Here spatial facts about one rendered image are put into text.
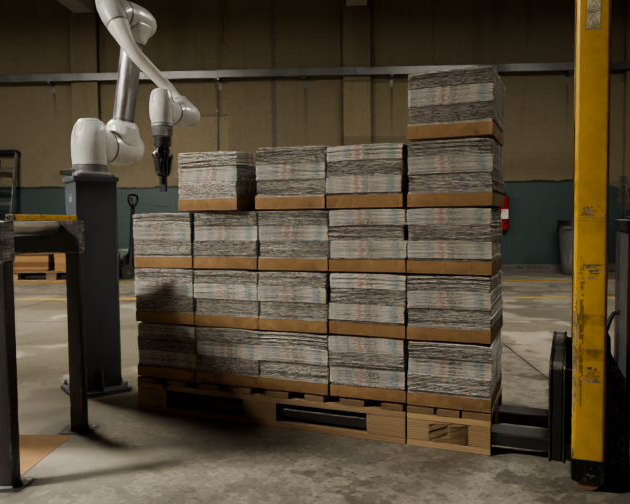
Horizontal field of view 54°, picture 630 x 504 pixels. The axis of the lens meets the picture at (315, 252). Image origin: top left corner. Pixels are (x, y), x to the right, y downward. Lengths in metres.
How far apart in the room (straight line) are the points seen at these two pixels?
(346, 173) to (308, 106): 7.06
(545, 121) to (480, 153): 7.55
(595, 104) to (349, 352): 1.14
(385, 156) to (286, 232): 0.47
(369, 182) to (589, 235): 0.75
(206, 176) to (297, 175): 0.38
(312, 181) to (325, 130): 6.94
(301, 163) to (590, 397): 1.23
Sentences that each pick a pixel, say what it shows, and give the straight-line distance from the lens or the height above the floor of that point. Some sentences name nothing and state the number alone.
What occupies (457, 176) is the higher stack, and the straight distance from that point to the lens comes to 2.13.
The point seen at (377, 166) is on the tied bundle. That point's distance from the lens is 2.20.
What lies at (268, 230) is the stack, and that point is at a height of 0.76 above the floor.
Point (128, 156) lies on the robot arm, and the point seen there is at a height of 1.11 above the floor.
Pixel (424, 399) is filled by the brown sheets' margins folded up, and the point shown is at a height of 0.17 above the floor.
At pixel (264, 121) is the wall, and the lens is 9.29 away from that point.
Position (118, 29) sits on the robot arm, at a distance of 3.05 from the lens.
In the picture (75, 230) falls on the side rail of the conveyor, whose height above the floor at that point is 0.76.
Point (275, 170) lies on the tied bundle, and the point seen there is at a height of 0.98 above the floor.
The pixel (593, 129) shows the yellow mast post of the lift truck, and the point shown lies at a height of 1.04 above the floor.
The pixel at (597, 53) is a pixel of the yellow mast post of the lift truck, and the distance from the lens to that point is 1.96.
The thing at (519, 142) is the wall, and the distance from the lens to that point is 9.52.
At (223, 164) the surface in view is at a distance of 2.41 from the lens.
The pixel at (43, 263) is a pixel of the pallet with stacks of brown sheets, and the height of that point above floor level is 0.25.
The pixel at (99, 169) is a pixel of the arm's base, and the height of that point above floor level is 1.03.
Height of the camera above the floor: 0.80
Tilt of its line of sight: 3 degrees down
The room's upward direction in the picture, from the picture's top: 1 degrees counter-clockwise
